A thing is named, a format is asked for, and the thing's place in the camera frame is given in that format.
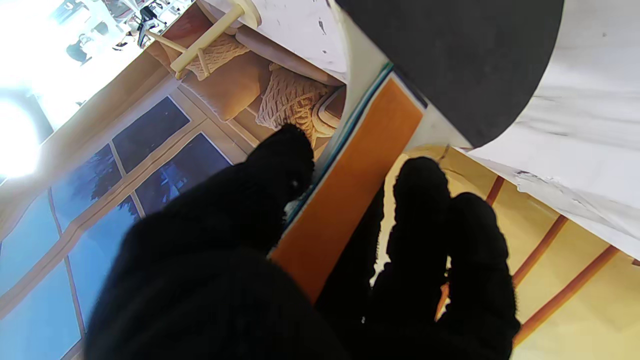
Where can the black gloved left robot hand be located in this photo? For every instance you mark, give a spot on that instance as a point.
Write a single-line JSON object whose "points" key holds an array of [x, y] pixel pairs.
{"points": [[200, 280]]}

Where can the red ping pong bat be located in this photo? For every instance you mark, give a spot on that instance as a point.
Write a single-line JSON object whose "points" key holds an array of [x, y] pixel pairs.
{"points": [[360, 175]]}

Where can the printed living room backdrop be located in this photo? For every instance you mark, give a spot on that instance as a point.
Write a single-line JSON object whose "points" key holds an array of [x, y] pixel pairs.
{"points": [[150, 130]]}

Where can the wooden mug tree stand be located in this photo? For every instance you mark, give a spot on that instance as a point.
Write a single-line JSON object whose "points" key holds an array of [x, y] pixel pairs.
{"points": [[210, 42]]}

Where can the black tripod stand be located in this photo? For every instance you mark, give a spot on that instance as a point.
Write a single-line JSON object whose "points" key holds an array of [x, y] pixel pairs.
{"points": [[146, 15]]}

